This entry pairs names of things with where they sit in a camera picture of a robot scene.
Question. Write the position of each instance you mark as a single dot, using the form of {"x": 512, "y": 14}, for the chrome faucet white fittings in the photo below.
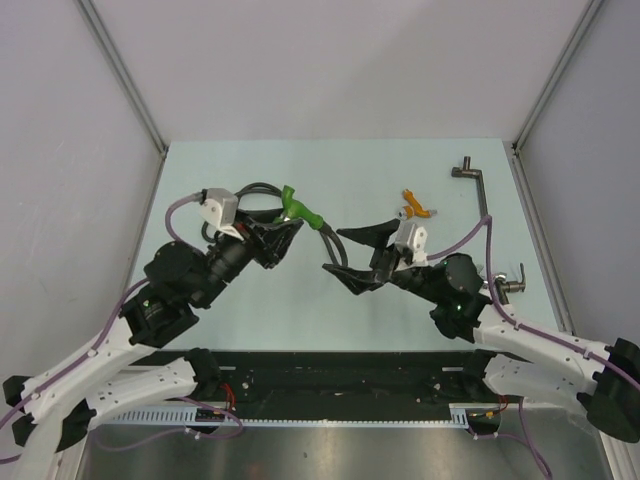
{"x": 503, "y": 286}

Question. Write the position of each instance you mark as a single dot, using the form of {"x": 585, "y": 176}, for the left aluminium frame post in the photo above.
{"x": 99, "y": 30}

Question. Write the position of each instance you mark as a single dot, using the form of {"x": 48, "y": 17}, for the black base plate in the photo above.
{"x": 379, "y": 387}

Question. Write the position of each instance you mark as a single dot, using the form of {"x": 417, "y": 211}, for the dark metal faucet spout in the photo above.
{"x": 466, "y": 171}

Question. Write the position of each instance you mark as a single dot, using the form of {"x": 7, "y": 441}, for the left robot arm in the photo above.
{"x": 179, "y": 280}

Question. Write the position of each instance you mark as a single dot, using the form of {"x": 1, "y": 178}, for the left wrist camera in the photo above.
{"x": 218, "y": 208}

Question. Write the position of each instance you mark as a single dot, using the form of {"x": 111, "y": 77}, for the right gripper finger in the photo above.
{"x": 375, "y": 236}
{"x": 359, "y": 281}

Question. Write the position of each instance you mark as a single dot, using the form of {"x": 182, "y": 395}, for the orange water faucet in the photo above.
{"x": 412, "y": 208}

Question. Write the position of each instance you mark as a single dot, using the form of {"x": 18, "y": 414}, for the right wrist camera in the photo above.
{"x": 409, "y": 244}

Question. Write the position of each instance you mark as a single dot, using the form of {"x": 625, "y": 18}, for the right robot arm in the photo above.
{"x": 514, "y": 356}

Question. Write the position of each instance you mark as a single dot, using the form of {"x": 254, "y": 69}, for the right aluminium frame post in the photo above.
{"x": 575, "y": 40}

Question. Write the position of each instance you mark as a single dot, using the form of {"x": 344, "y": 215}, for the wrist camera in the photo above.
{"x": 409, "y": 244}
{"x": 218, "y": 208}

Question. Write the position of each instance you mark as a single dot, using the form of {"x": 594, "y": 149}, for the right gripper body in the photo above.
{"x": 403, "y": 278}

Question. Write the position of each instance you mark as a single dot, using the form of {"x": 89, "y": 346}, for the aluminium frame post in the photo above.
{"x": 99, "y": 30}
{"x": 575, "y": 40}

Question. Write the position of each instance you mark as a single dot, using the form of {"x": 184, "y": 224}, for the green water faucet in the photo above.
{"x": 293, "y": 209}

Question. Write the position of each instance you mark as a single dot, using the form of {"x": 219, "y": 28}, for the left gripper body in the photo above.
{"x": 249, "y": 229}

